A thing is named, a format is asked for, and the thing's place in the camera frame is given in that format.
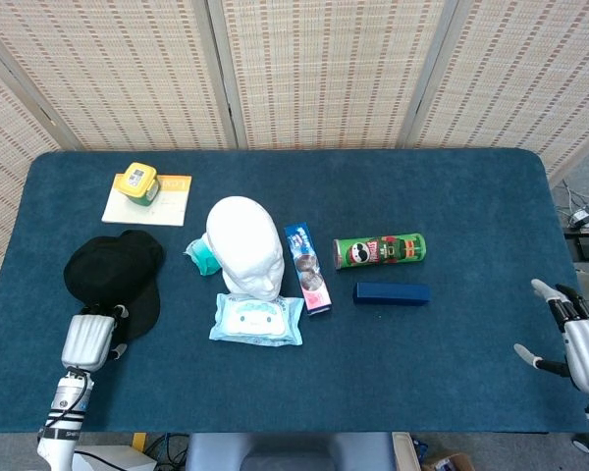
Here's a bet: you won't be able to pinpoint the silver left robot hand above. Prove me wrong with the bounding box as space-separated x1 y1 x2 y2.
60 302 129 373

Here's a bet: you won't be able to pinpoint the black baseball cap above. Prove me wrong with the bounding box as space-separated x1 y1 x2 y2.
63 229 166 342

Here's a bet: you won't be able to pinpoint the black flat box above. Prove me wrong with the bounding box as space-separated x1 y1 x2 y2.
563 234 589 262

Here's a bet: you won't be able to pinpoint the blue felt table cover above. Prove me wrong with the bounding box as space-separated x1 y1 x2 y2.
0 147 589 436

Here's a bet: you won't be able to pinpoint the white box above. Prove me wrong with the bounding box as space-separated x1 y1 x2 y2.
72 444 158 471

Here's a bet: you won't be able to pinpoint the cardboard box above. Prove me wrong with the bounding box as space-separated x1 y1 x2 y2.
420 450 476 471

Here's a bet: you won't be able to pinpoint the woven bamboo folding screen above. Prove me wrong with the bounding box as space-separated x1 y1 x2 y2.
0 0 589 315

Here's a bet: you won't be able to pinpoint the dark blue rectangular box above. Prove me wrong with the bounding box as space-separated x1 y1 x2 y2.
352 282 432 308

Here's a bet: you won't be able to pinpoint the green container with yellow lid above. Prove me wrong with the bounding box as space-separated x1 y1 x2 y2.
116 162 159 207

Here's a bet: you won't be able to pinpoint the teal wet wipes pack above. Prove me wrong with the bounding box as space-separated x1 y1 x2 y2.
183 233 223 279

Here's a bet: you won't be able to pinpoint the blue cookie box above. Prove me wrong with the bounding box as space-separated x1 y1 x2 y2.
283 222 333 318

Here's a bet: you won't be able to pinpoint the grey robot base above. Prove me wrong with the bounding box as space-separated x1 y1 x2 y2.
185 431 397 471

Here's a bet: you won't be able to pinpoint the white foam mannequin head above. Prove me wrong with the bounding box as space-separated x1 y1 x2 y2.
205 195 286 302

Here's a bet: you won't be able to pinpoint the green Pringles can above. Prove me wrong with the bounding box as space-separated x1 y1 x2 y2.
333 232 428 273

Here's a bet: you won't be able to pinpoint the light blue cartoon wipes pack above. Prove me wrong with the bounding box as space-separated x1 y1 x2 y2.
208 292 305 348

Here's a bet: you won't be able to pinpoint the white and yellow book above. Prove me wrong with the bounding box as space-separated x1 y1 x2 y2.
101 173 193 228

